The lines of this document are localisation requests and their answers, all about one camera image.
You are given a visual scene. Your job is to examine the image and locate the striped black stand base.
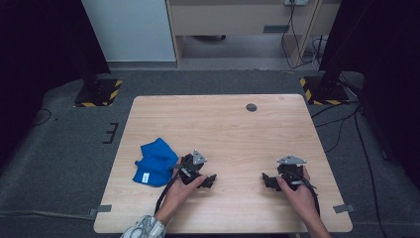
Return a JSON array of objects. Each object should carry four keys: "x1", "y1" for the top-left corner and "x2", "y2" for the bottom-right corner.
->
[
  {"x1": 299, "y1": 75, "x2": 351, "y2": 106},
  {"x1": 73, "y1": 77, "x2": 124, "y2": 108}
]

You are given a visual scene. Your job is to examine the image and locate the long black floor cable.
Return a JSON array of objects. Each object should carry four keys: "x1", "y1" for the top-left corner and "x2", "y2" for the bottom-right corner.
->
[{"x1": 353, "y1": 108, "x2": 388, "y2": 238}]

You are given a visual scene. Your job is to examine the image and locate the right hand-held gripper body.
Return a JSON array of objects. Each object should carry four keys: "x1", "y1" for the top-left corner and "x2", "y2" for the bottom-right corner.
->
[{"x1": 276, "y1": 155, "x2": 308, "y2": 191}]

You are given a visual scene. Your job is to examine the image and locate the dark curtain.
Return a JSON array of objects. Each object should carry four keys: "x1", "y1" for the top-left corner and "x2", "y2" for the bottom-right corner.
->
[
  {"x1": 0, "y1": 0, "x2": 112, "y2": 170},
  {"x1": 317, "y1": 0, "x2": 420, "y2": 191}
]

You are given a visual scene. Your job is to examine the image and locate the person's right hand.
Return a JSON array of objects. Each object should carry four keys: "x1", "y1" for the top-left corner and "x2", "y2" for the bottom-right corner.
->
[{"x1": 275, "y1": 166, "x2": 320, "y2": 223}]

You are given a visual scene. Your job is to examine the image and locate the blue microfibre cloth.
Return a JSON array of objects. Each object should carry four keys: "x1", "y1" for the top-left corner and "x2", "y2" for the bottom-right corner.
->
[{"x1": 132, "y1": 137, "x2": 179, "y2": 188}]

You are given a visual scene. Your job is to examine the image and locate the right hand-held gripper black cable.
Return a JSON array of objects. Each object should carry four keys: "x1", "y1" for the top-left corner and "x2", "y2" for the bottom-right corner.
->
[{"x1": 290, "y1": 170, "x2": 321, "y2": 216}]

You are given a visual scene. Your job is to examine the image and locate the dark round object under desk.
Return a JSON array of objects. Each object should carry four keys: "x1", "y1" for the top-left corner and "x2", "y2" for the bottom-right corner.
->
[{"x1": 191, "y1": 35, "x2": 228, "y2": 43}]

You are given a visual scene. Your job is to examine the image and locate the left hand-held gripper black cable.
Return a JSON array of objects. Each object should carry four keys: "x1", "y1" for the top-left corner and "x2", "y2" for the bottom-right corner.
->
[{"x1": 154, "y1": 173, "x2": 182, "y2": 215}]

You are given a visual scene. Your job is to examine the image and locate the grey tape piece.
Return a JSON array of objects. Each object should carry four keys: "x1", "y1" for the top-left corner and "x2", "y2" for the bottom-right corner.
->
[
  {"x1": 332, "y1": 203, "x2": 358, "y2": 214},
  {"x1": 87, "y1": 204, "x2": 113, "y2": 218}
]

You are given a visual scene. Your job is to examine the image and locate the white panel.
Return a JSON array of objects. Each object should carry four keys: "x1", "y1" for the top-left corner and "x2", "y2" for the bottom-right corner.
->
[{"x1": 81, "y1": 0, "x2": 177, "y2": 63}]

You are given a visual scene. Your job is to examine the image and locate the black hanging cable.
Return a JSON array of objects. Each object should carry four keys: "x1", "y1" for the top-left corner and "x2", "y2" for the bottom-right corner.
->
[{"x1": 280, "y1": 2, "x2": 320, "y2": 70}]

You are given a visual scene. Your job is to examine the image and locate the person's left hand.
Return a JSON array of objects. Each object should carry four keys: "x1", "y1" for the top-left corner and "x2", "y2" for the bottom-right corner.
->
[{"x1": 154, "y1": 169, "x2": 208, "y2": 226}]

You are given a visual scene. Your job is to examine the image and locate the thin black cable loop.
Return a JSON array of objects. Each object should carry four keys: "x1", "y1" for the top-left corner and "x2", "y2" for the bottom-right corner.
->
[{"x1": 32, "y1": 108, "x2": 53, "y2": 127}]

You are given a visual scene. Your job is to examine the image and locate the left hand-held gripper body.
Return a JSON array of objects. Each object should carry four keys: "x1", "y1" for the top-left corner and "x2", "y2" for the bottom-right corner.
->
[{"x1": 174, "y1": 149, "x2": 209, "y2": 186}]

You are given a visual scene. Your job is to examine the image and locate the beige wooden desk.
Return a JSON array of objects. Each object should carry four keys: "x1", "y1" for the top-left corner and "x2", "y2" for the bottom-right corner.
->
[{"x1": 165, "y1": 0, "x2": 342, "y2": 68}]

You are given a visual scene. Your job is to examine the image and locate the hand-held gripper black cable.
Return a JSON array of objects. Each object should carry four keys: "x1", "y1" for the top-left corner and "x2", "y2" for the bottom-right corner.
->
[
  {"x1": 290, "y1": 170, "x2": 321, "y2": 216},
  {"x1": 154, "y1": 173, "x2": 182, "y2": 215}
]

